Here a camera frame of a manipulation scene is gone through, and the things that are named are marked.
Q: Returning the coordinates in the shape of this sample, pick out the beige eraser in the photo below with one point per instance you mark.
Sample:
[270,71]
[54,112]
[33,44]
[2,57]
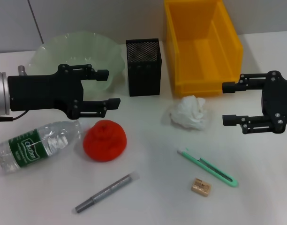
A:
[201,187]

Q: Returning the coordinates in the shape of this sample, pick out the black mesh pen holder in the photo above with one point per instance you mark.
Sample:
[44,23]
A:
[143,70]

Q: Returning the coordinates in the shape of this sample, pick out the yellow plastic bin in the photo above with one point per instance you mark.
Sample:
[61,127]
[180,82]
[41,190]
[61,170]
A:
[204,51]

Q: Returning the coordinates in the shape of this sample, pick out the green utility knife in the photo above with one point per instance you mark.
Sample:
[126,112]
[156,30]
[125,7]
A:
[209,167]

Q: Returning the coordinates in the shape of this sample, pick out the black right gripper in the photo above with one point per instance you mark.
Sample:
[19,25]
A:
[277,98]

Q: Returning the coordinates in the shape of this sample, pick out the white paper ball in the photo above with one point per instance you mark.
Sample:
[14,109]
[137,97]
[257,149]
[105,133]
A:
[190,112]

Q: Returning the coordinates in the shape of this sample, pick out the grey marker pen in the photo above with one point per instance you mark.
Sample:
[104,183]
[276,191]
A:
[106,192]

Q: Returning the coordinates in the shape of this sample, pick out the wavy green glass fruit plate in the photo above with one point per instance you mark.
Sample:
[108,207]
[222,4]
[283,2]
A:
[70,47]

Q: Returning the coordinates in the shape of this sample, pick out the clear green-label water bottle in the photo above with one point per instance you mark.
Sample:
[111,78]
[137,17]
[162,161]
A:
[28,150]

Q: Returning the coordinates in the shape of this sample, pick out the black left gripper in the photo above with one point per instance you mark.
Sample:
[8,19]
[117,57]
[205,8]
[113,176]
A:
[40,91]

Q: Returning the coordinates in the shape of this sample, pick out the red tomato-shaped toy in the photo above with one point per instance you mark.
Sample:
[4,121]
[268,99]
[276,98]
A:
[104,143]

